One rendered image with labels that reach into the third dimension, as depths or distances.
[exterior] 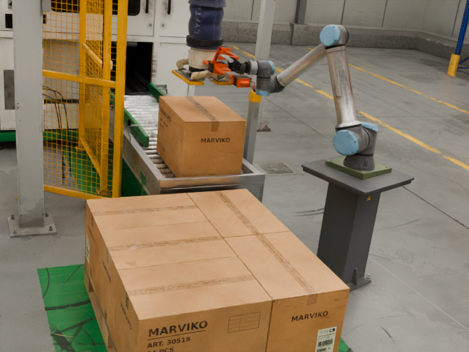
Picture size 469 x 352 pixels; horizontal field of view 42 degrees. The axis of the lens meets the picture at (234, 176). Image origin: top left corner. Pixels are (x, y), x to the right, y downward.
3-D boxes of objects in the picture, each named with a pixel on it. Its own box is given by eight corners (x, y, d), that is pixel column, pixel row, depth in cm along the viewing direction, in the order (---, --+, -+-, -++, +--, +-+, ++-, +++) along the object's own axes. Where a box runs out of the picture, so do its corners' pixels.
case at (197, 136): (155, 151, 430) (159, 96, 416) (209, 149, 445) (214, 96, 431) (180, 183, 379) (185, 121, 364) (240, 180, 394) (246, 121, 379)
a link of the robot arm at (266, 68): (275, 77, 378) (276, 61, 376) (257, 77, 373) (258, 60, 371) (268, 75, 387) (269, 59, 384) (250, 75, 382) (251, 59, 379)
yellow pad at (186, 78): (171, 72, 400) (172, 65, 398) (185, 72, 404) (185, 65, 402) (188, 85, 372) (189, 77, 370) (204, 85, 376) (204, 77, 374)
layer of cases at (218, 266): (84, 261, 358) (85, 199, 344) (240, 245, 397) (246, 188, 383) (134, 399, 257) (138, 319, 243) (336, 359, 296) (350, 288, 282)
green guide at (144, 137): (92, 91, 566) (92, 82, 563) (103, 91, 570) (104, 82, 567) (134, 147, 430) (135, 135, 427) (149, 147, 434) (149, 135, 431)
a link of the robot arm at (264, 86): (274, 96, 386) (276, 76, 383) (264, 97, 377) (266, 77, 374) (262, 94, 392) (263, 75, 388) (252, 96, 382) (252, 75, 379)
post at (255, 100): (235, 217, 471) (249, 90, 435) (243, 216, 474) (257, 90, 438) (239, 221, 465) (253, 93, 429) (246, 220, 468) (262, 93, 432)
